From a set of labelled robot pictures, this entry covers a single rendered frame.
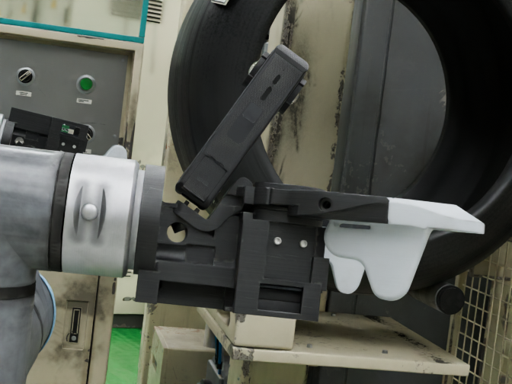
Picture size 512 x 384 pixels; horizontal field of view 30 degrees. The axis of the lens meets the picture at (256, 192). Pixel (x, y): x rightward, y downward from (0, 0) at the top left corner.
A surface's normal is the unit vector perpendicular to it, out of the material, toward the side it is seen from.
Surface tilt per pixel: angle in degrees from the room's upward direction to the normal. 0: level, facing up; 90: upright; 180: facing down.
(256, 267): 82
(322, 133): 90
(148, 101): 90
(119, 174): 41
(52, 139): 90
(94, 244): 110
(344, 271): 87
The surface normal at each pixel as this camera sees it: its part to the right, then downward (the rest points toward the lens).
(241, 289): 0.11, -0.07
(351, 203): -0.12, -0.10
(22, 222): 0.08, 0.21
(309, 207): -0.47, -0.12
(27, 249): 0.02, 0.58
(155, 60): 0.52, 0.11
